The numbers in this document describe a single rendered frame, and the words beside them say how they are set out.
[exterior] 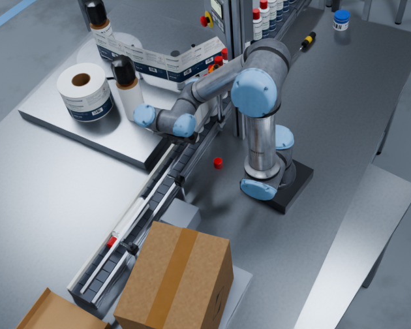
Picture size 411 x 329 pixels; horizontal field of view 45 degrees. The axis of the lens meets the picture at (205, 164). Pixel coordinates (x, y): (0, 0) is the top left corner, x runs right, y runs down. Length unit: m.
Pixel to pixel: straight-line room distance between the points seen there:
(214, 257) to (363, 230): 0.61
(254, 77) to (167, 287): 0.61
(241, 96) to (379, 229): 0.79
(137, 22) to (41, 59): 1.54
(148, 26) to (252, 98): 1.32
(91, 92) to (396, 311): 1.73
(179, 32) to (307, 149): 0.88
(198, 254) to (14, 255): 0.78
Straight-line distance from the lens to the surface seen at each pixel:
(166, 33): 2.46
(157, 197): 1.84
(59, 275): 1.85
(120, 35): 2.49
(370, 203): 1.89
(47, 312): 1.80
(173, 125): 1.58
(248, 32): 1.70
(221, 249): 1.44
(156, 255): 1.45
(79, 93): 2.06
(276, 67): 1.31
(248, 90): 1.27
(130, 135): 2.04
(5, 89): 3.86
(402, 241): 2.81
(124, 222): 1.75
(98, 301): 1.73
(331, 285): 1.72
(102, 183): 1.99
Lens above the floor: 2.40
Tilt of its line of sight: 53 degrees down
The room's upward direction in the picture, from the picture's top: 9 degrees counter-clockwise
